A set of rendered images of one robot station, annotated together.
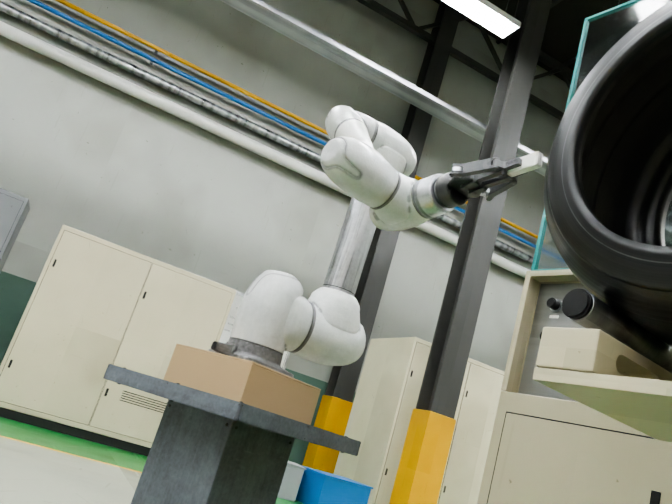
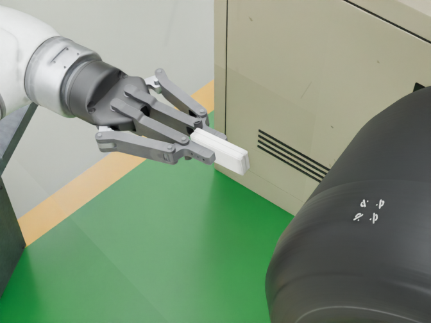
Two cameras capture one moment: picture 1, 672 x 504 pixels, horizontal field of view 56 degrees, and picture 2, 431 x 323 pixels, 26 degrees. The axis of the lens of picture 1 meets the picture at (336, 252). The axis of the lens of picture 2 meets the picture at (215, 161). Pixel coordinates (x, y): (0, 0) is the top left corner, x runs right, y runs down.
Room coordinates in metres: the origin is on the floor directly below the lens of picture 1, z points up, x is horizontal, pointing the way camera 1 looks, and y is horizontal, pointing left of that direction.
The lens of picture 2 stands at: (0.57, -0.08, 2.11)
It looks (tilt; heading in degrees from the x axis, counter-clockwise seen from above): 57 degrees down; 338
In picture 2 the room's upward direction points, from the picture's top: straight up
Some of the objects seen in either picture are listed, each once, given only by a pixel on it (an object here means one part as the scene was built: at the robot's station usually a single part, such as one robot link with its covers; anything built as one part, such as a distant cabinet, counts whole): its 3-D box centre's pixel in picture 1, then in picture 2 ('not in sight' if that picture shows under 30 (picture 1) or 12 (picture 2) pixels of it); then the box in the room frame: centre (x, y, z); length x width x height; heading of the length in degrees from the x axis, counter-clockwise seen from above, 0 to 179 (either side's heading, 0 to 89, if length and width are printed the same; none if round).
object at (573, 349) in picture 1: (633, 384); not in sight; (0.94, -0.49, 0.83); 0.36 x 0.09 x 0.06; 123
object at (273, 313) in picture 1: (272, 310); not in sight; (1.76, 0.12, 0.92); 0.18 x 0.16 x 0.22; 119
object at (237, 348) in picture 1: (247, 354); not in sight; (1.75, 0.15, 0.78); 0.22 x 0.18 x 0.06; 131
